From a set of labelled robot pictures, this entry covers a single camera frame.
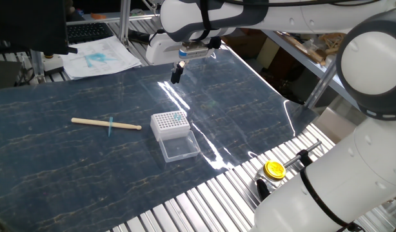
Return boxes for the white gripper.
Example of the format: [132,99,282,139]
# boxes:
[145,32,186,85]

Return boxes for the white pipette tip holder box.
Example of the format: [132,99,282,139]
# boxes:
[150,110,192,142]

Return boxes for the printed paper sheets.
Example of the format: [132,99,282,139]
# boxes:
[59,35,143,81]

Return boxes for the clear plastic box lid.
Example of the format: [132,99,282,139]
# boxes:
[158,130,201,164]

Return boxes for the black keyboard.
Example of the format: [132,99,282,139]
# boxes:
[66,21,114,44]

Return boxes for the wooden drumstick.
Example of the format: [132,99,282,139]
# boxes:
[71,117,143,131]

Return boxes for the glass jar yellow lid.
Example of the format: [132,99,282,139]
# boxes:
[254,160,287,194]

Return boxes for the dark blue marble mat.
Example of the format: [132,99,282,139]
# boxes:
[0,48,318,232]

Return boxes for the grey metal shelf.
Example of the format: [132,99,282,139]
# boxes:
[262,28,360,109]

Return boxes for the black monitor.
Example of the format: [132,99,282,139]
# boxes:
[0,0,79,55]

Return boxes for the aluminium frame post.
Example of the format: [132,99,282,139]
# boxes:
[119,0,132,46]

